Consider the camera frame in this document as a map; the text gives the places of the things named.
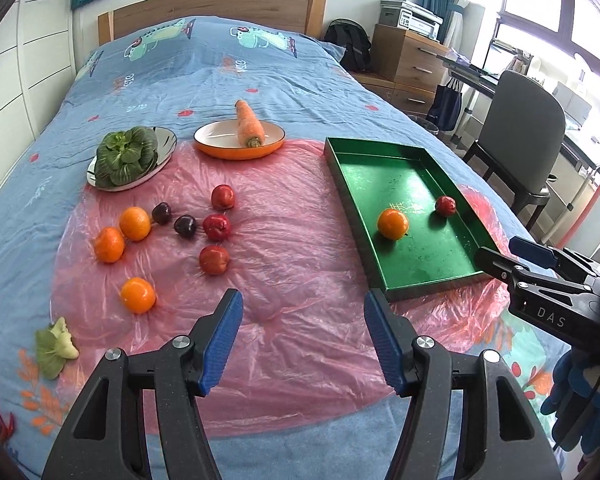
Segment orange fruit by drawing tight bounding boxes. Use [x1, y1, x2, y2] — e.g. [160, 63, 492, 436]
[93, 226, 125, 263]
[120, 278, 157, 315]
[119, 206, 151, 242]

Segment red apple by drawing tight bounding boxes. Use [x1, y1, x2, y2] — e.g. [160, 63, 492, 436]
[198, 245, 230, 276]
[211, 184, 236, 211]
[434, 195, 457, 218]
[202, 214, 232, 242]

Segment dark plum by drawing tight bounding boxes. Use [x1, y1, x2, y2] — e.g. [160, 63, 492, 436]
[151, 202, 172, 226]
[173, 214, 197, 240]

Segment right blue gloved hand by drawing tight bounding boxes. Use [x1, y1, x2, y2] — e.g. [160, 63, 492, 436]
[541, 351, 600, 455]

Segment red apple in tray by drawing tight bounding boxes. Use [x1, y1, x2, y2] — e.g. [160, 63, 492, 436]
[434, 195, 457, 218]

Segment green rectangular tray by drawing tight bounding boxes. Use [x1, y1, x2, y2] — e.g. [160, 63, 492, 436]
[324, 138, 498, 301]

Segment bok choy stem piece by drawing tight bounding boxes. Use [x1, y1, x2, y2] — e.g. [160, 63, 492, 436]
[34, 316, 80, 380]

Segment orange in tray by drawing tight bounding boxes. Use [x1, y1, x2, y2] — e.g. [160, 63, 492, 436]
[377, 208, 410, 242]

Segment glass desk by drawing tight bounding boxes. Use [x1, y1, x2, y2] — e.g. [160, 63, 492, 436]
[442, 39, 600, 174]

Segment dark grey chair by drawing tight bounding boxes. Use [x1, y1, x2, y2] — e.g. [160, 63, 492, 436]
[462, 69, 567, 233]

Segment dark blue tote bag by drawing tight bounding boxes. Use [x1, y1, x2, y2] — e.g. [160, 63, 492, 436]
[426, 77, 463, 131]

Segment pink plastic sheet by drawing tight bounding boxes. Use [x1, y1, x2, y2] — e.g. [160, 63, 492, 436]
[49, 136, 513, 436]

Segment wooden drawer cabinet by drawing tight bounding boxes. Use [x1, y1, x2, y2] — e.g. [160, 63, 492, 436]
[351, 24, 449, 115]

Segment grey printer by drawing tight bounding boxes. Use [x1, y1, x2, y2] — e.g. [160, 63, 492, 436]
[378, 0, 443, 41]

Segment black backpack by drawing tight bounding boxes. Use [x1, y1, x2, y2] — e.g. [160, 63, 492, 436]
[324, 18, 372, 73]

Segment silver metal plate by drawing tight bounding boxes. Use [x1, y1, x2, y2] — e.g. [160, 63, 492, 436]
[86, 127, 178, 192]

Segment green bok choy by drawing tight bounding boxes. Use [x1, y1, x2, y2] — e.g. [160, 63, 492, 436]
[94, 126, 158, 190]

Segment carrot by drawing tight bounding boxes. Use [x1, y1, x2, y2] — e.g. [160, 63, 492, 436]
[235, 100, 265, 148]

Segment orange oval dish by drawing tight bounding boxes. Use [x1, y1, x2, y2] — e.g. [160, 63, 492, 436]
[194, 119, 286, 160]

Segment wooden headboard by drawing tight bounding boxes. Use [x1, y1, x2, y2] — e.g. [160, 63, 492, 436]
[97, 0, 327, 46]

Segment blue patterned bedspread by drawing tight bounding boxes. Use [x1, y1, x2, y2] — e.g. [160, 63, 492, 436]
[0, 16, 527, 479]

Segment white wardrobe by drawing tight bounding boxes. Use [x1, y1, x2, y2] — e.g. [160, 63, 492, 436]
[0, 0, 76, 188]

